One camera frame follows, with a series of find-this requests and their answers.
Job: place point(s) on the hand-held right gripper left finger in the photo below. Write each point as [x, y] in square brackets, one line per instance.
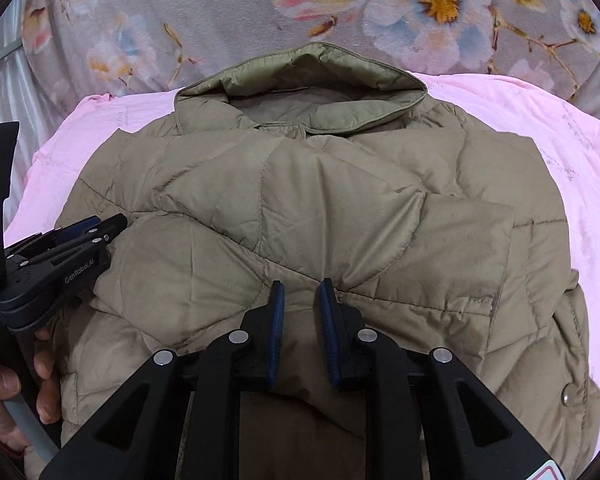
[277, 330]

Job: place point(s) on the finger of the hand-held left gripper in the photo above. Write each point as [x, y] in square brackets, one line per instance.
[77, 226]
[102, 232]

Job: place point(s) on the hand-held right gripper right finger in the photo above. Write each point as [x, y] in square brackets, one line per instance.
[328, 332]

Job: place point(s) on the olive quilted puffer jacket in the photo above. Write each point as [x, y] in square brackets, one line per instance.
[330, 210]

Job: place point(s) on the person's left hand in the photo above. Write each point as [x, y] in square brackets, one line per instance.
[44, 360]

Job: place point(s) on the white satin cloth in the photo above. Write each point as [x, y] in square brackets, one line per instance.
[15, 95]

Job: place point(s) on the grey metal bar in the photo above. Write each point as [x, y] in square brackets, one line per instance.
[0, 56]

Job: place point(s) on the grey floral blanket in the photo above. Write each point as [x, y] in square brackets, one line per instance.
[230, 10]

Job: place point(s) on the pink blanket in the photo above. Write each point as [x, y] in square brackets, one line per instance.
[555, 135]

